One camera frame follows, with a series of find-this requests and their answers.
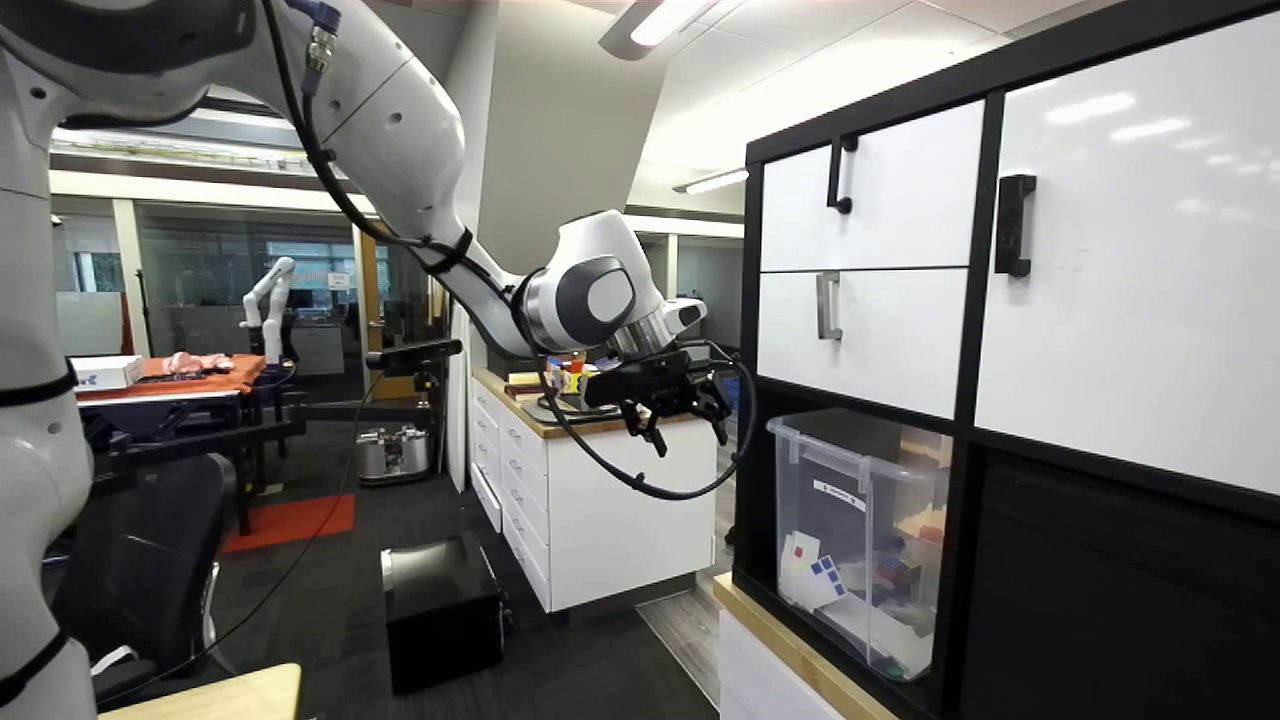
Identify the red floor mat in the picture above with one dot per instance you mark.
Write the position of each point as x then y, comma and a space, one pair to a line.
294, 521

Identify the white drawer cabinet wood top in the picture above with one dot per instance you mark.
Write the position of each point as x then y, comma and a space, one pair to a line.
574, 529

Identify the white cabinet door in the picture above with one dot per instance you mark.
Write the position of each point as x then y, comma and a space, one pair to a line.
1144, 322

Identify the clear plastic storage box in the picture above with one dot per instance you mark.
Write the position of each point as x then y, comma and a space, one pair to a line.
861, 516

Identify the black floor box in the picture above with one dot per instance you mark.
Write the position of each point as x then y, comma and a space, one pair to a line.
443, 615

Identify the white lower drawer front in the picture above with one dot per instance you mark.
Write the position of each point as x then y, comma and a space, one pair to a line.
902, 338

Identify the light wood table corner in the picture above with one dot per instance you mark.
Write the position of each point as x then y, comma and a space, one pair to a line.
266, 695

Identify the white base cabinet wood top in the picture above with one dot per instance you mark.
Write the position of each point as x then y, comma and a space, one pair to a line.
769, 673

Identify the black upper drawer handle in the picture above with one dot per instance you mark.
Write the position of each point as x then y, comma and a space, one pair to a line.
836, 172

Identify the white drawer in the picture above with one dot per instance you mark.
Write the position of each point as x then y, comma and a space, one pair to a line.
912, 190
902, 338

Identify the black door handle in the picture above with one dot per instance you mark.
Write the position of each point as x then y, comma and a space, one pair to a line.
1011, 225

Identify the white flat box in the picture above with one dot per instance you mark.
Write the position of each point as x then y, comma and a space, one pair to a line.
106, 372

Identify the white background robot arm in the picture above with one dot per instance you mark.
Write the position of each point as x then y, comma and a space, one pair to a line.
266, 308

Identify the white upper drawer front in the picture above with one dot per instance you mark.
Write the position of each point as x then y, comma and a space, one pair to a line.
912, 190

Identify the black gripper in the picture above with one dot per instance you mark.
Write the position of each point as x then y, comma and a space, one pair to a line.
670, 385

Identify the metal pot on floor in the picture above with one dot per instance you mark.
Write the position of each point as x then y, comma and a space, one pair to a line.
390, 453

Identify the orange top work table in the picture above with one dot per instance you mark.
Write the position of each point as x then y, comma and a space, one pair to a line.
186, 406

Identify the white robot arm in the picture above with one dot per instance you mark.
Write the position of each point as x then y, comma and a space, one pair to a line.
377, 128

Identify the black office chair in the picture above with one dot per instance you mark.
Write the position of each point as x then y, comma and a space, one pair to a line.
136, 572

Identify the grey lower drawer handle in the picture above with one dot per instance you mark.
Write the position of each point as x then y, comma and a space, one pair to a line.
831, 304

